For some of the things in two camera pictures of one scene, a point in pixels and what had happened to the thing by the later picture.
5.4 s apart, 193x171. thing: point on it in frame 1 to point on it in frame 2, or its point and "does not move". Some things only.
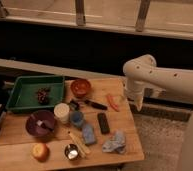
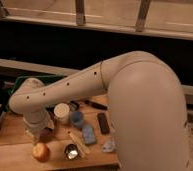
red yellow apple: [40, 152] does not move
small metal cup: [71, 151] does not move
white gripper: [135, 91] to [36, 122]
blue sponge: [89, 135] does not move
